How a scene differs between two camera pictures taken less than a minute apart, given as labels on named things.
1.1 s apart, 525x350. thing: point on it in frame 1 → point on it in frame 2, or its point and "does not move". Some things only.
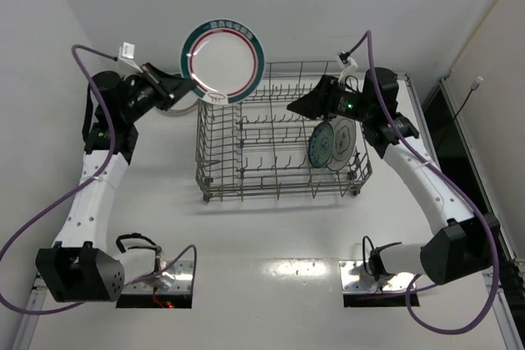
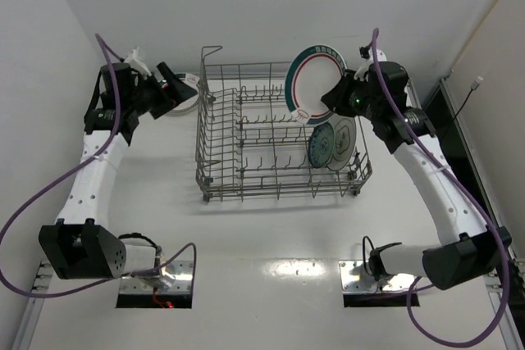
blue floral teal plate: x=320 y=144 does not move
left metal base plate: x=175 y=278 does not move
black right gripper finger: x=316 y=104 → x=338 y=99
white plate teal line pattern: x=344 y=134 does not move
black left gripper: x=157 y=84 does not move
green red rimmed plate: x=224 y=59 → x=310 y=73
